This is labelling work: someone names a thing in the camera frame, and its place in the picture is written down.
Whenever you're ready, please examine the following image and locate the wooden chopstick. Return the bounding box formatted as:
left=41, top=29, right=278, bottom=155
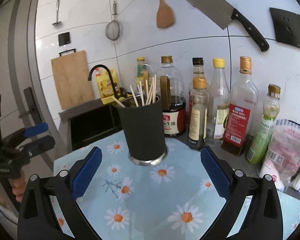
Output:
left=146, top=78, right=155, bottom=105
left=138, top=81, right=145, bottom=106
left=145, top=79, right=149, bottom=105
left=152, top=74, right=157, bottom=103
left=111, top=96, right=125, bottom=108
left=129, top=85, right=139, bottom=107

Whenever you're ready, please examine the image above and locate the black kitchen sink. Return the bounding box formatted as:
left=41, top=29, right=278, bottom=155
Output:
left=59, top=99, right=122, bottom=153

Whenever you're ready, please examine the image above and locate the kitchen cleaver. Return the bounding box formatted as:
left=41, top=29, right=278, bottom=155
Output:
left=187, top=0, right=269, bottom=52

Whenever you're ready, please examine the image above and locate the left hand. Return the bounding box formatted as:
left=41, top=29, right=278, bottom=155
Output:
left=0, top=170, right=27, bottom=207

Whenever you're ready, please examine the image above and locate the wooden cutting board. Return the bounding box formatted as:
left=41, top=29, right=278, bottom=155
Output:
left=51, top=50, right=94, bottom=110

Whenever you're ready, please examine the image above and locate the green label bottle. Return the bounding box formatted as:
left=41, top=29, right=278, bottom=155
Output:
left=246, top=84, right=281, bottom=165

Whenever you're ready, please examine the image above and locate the black faucet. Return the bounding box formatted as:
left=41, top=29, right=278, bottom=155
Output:
left=88, top=64, right=121, bottom=104

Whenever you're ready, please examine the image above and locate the pink white sugar bag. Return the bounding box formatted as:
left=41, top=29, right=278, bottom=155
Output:
left=259, top=119, right=300, bottom=192

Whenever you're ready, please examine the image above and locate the yellow detergent bottle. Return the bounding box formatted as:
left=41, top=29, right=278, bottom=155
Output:
left=96, top=68, right=120, bottom=105

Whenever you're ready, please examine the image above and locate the daisy pattern blue tablecloth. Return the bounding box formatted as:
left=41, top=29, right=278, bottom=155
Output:
left=48, top=129, right=300, bottom=240

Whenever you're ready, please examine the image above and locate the red label oil bottle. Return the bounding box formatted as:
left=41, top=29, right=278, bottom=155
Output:
left=222, top=56, right=258, bottom=156

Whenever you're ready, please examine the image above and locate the black chopstick holder cup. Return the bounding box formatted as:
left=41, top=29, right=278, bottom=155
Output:
left=117, top=95, right=168, bottom=166

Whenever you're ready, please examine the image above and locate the yellow green oil bottle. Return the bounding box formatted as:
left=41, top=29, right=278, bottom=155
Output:
left=134, top=57, right=150, bottom=92

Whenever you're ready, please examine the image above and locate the clear yellow cap bottle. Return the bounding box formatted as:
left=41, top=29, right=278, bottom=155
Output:
left=207, top=59, right=230, bottom=146

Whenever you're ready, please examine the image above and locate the metal strainer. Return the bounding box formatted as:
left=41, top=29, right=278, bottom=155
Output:
left=105, top=1, right=121, bottom=41

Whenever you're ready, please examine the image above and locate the metal hanging utensil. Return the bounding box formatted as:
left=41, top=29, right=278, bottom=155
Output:
left=52, top=0, right=62, bottom=26

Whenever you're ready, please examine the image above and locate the dark soy sauce bottle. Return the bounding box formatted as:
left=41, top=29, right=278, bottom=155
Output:
left=156, top=56, right=186, bottom=138

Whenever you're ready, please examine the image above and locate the cream label vinegar bottle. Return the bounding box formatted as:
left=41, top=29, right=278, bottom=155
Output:
left=187, top=76, right=211, bottom=151

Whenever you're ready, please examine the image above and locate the wooden spatula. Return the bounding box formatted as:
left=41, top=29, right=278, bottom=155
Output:
left=156, top=0, right=175, bottom=29

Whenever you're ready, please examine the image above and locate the small black wall switch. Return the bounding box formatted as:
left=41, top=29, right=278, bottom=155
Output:
left=58, top=32, right=71, bottom=47

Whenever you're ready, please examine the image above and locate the black wall socket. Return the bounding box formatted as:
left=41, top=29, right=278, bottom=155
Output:
left=269, top=8, right=300, bottom=48

